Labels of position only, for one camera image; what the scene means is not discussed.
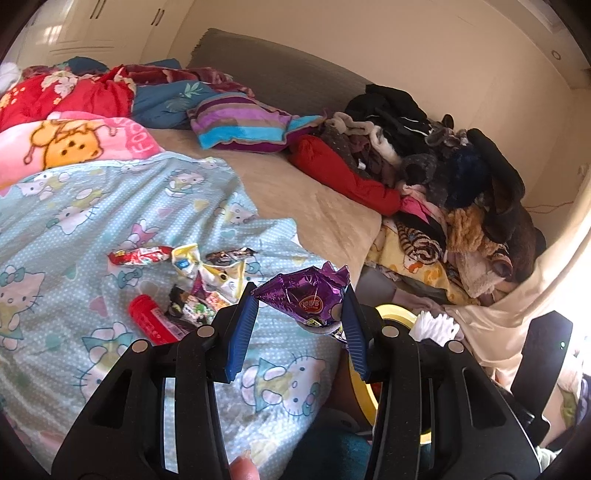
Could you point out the blue leaf print quilt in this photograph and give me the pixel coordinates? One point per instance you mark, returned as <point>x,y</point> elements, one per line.
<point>171,99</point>

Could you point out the yellow printed blanket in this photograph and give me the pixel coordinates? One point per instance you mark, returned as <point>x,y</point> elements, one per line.
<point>429,277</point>

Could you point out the teal cloth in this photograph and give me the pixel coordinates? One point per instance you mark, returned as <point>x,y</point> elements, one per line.
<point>332,452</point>

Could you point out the person's left hand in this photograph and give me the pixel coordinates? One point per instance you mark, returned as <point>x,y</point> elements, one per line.
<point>244,468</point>

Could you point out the red garment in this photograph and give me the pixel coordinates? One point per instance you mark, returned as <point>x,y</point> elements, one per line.
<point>341,175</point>

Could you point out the blue cat print blanket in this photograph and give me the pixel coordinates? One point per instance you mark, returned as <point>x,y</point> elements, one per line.
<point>92,207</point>

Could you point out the beige bed sheet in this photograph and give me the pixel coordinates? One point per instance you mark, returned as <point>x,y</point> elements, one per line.
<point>300,198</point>

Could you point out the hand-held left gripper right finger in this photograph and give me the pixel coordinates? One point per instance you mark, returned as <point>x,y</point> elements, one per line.
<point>355,341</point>

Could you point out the red snack wrapper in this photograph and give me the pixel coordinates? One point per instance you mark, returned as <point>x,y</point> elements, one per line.
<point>138,256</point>

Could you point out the red tube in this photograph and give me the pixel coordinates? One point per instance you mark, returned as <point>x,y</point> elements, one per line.
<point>152,318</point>

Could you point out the white pleated paper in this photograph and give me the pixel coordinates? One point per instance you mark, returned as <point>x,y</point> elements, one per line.
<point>434,327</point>

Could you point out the white wardrobe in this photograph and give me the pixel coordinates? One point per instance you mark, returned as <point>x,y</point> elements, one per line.
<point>92,27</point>

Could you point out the red floral quilt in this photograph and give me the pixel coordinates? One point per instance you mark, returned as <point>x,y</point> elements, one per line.
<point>69,97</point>

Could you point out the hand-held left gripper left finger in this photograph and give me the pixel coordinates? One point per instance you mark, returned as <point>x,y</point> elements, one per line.
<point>242,332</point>

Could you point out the white cloth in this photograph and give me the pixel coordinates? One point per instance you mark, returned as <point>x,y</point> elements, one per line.
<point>7,76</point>

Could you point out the yellow snack wrapper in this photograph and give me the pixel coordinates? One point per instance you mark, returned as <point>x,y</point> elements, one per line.
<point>184,261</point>

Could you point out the purple foil snack wrapper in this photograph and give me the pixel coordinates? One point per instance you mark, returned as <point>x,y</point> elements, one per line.
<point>300,295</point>

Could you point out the pink bear print blanket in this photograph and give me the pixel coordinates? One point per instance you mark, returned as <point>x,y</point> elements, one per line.
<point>69,143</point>

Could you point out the pink colourful wrapper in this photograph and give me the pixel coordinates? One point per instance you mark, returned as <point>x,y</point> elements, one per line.
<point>216,300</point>

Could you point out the pile of clothes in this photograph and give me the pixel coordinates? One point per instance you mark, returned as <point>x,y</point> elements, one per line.
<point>461,184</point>

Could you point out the white and yellow wrapper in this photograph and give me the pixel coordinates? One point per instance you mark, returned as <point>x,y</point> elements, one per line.
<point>221,279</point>

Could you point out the cream curtain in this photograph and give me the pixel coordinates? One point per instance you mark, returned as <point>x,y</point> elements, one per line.
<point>508,314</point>

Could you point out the dark red floral blanket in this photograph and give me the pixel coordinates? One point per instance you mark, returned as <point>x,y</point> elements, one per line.
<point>207,76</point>

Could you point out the grey headboard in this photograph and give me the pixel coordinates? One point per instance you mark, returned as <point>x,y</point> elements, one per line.
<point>277,69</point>

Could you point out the yellow rimmed bin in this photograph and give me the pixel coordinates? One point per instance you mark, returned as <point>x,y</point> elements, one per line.
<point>397,313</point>

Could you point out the dark colourful snack wrapper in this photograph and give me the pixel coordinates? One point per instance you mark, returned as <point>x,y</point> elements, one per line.
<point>184,307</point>

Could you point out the purple striped pillow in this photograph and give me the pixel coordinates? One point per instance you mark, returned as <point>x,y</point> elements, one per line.
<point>240,120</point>

